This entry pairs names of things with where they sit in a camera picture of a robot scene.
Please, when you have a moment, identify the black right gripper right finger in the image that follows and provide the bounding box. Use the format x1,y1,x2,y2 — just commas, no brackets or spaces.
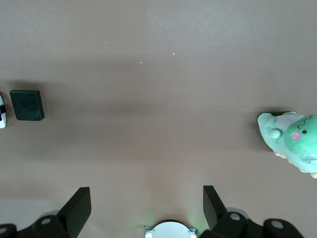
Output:
198,185,305,238

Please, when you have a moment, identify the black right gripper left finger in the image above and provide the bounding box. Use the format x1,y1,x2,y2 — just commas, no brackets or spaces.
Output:
0,187,92,238

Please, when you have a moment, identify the white computer mouse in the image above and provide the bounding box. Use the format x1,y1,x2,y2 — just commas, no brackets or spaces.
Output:
0,91,8,129

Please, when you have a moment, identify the black square box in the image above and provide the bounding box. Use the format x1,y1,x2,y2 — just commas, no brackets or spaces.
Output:
9,89,46,121

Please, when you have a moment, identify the green dinosaur plush toy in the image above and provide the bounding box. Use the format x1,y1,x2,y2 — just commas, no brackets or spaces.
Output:
257,111,317,179

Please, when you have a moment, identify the brown table cover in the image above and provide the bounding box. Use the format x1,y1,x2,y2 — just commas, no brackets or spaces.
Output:
0,0,317,238

